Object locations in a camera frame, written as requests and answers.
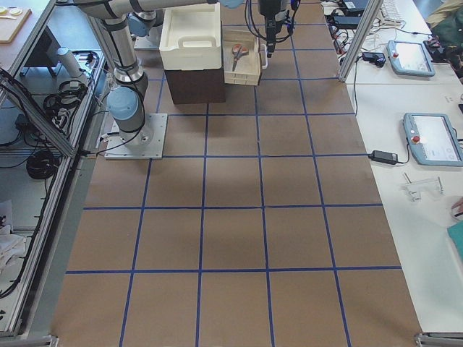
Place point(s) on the black power adapter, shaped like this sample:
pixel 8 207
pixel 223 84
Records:
pixel 383 157

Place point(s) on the light wooden drawer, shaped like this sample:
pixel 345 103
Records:
pixel 247 69

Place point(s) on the aluminium frame post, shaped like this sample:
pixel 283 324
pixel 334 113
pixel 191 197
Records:
pixel 366 22

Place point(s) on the far teach pendant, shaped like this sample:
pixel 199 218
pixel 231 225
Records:
pixel 409 58

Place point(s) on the dark brown wooden cabinet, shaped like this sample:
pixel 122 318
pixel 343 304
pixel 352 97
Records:
pixel 196 86

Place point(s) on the orange grey scissors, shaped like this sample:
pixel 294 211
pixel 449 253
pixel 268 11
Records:
pixel 238 51

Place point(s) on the teach pendant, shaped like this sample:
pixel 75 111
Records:
pixel 409 58
pixel 432 140

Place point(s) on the white plastic tray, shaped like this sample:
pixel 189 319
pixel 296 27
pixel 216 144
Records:
pixel 191 38

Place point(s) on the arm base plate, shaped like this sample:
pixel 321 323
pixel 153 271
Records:
pixel 149 42
pixel 148 144

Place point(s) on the wooden cutting board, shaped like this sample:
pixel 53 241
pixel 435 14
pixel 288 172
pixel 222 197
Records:
pixel 12 20

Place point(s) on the white drawer handle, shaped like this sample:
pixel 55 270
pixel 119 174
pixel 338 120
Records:
pixel 263 56

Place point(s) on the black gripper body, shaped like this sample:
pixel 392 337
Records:
pixel 269 8

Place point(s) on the clear acrylic stand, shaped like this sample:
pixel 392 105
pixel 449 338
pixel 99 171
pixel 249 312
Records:
pixel 415 189

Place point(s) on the near teach pendant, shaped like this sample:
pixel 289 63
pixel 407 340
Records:
pixel 432 140

